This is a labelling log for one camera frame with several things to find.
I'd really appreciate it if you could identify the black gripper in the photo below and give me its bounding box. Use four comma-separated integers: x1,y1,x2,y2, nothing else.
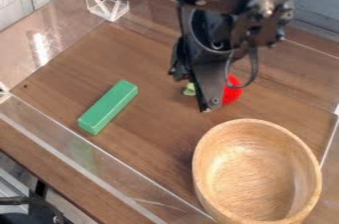
168,6,257,112

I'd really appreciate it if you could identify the green rectangular block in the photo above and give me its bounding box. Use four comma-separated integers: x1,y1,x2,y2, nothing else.
77,80,138,135

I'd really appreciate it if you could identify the brown wooden bowl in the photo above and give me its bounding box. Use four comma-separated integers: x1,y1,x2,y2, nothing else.
192,119,321,224

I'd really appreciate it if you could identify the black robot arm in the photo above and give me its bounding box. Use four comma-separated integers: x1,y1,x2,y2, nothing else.
168,0,293,112

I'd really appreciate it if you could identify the red plush strawberry toy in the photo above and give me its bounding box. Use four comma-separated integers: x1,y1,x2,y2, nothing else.
182,72,245,106

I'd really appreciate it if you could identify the clear acrylic corner bracket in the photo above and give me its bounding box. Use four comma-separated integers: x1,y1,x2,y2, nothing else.
84,0,129,22

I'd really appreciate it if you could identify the clear acrylic front wall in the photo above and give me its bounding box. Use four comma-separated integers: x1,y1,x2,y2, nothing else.
0,92,216,224

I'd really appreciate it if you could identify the black cable at corner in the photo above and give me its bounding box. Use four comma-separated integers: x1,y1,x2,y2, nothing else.
0,196,64,224

